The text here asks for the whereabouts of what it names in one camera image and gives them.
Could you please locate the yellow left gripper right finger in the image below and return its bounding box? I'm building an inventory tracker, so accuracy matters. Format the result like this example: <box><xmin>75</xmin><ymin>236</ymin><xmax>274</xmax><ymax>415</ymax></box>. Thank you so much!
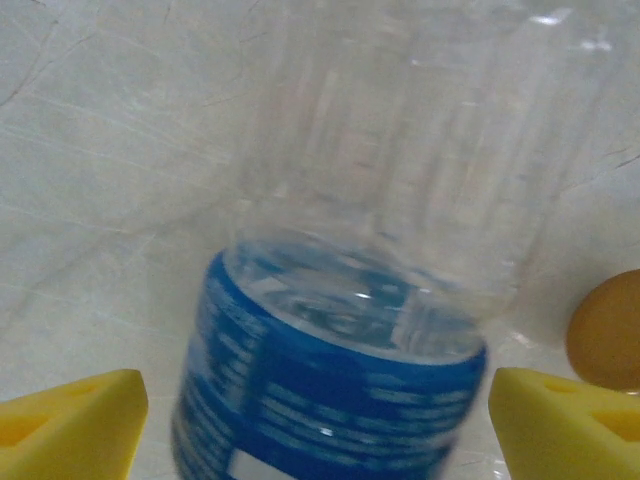
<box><xmin>488</xmin><ymin>367</ymin><xmax>640</xmax><ymax>480</ymax></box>

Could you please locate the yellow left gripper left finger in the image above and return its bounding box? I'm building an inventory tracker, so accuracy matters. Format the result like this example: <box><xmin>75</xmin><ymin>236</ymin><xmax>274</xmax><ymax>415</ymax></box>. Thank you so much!
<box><xmin>0</xmin><ymin>368</ymin><xmax>150</xmax><ymax>480</ymax></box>

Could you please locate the blue label clear bottle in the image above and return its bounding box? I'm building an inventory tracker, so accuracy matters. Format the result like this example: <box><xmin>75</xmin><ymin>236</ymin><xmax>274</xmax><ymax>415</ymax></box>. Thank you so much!
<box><xmin>169</xmin><ymin>0</ymin><xmax>621</xmax><ymax>480</ymax></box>

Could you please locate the brown round cap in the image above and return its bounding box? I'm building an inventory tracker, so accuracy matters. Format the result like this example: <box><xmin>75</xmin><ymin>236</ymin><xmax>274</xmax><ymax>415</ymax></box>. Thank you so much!
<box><xmin>566</xmin><ymin>269</ymin><xmax>640</xmax><ymax>394</ymax></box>

